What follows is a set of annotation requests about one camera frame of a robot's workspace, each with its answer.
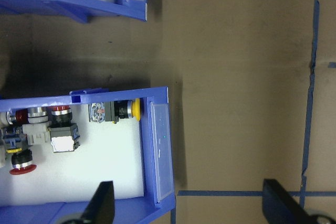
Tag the yellow push button switch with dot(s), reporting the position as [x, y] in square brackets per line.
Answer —
[123, 110]

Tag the red mushroom emergency stop button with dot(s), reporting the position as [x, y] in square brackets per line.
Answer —
[22, 158]

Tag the blue plastic push-button bin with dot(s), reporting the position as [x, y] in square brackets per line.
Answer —
[118, 96]

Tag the red white indicator lamp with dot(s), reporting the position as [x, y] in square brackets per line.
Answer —
[21, 116]

